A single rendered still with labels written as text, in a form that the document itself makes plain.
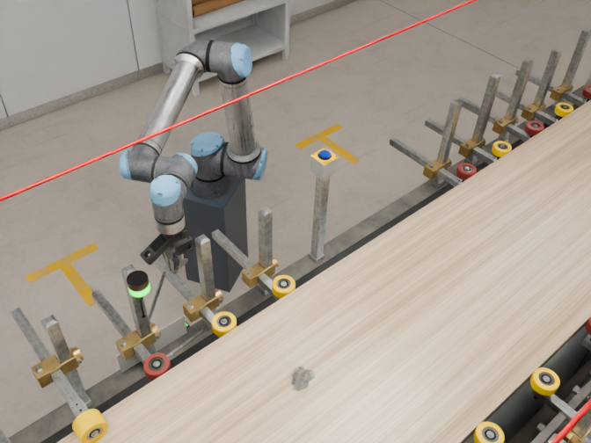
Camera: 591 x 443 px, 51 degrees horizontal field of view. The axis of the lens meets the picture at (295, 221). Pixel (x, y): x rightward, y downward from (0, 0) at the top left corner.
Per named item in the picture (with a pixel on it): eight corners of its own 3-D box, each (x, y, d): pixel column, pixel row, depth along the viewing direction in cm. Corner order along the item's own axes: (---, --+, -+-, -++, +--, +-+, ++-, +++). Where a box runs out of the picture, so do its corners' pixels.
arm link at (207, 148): (199, 156, 290) (195, 127, 278) (233, 163, 288) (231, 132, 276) (187, 177, 280) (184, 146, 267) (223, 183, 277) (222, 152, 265)
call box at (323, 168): (309, 171, 215) (310, 154, 210) (324, 163, 219) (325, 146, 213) (322, 182, 212) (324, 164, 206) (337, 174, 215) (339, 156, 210)
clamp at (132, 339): (117, 350, 198) (114, 341, 195) (154, 329, 205) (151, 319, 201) (126, 362, 195) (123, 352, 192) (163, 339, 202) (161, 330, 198)
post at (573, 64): (550, 111, 331) (582, 28, 298) (554, 109, 333) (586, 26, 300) (557, 114, 330) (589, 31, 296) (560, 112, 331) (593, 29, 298)
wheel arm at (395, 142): (388, 145, 287) (390, 138, 284) (393, 142, 289) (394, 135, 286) (462, 193, 264) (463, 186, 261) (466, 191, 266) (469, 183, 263)
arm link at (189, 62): (182, 28, 226) (112, 162, 186) (215, 32, 224) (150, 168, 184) (186, 54, 235) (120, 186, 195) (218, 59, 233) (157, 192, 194)
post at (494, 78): (464, 162, 294) (490, 73, 260) (469, 159, 296) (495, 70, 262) (470, 165, 292) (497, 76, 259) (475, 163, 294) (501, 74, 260)
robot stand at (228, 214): (186, 279, 327) (174, 195, 285) (207, 248, 344) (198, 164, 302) (229, 293, 321) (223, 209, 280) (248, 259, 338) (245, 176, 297)
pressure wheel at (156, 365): (142, 381, 193) (137, 360, 185) (164, 367, 197) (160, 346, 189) (156, 399, 189) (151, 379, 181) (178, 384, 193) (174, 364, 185)
